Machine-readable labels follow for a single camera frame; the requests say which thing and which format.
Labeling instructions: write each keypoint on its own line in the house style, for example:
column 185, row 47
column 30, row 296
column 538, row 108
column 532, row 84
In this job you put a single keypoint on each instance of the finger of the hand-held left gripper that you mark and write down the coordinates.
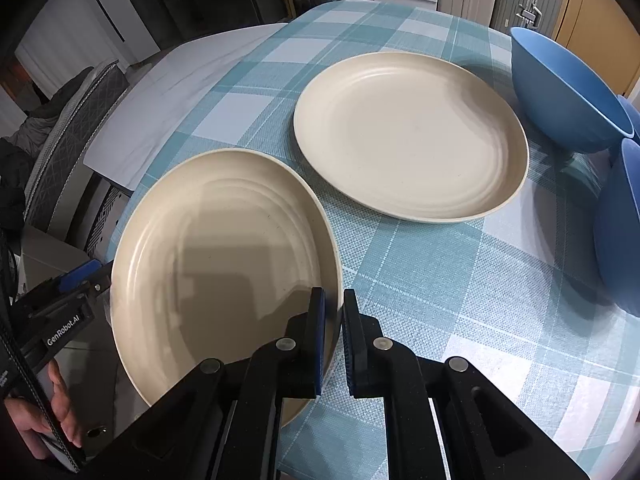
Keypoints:
column 80, row 274

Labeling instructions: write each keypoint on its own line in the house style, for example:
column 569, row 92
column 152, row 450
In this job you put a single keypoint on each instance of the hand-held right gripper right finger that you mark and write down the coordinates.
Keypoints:
column 349, row 350

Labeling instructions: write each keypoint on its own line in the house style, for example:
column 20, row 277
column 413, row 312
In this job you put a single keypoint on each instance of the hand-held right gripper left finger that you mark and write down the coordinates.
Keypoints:
column 318, row 345

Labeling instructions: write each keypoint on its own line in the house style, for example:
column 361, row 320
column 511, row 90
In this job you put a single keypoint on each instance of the beige round plate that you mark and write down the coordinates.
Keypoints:
column 410, row 135
column 200, row 240

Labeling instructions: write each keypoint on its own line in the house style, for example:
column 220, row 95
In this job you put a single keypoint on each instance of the blue bowl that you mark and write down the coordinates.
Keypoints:
column 555, row 95
column 634, row 120
column 622, row 230

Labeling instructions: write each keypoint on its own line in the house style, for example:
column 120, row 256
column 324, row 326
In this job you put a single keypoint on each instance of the person's left hand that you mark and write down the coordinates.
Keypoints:
column 65, row 410

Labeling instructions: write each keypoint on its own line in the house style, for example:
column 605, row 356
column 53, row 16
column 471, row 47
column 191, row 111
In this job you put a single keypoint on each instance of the dark clothing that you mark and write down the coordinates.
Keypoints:
column 12, row 175

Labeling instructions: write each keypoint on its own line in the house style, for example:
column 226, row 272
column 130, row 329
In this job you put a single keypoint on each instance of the teal plaid tablecloth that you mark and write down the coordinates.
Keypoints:
column 450, row 285

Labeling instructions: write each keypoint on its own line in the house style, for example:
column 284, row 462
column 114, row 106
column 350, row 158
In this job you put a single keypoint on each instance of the grey quilted chair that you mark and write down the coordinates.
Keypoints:
column 75, row 150

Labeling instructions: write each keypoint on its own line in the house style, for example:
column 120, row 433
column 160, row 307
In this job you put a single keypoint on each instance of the wooden door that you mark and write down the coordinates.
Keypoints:
column 600, row 20

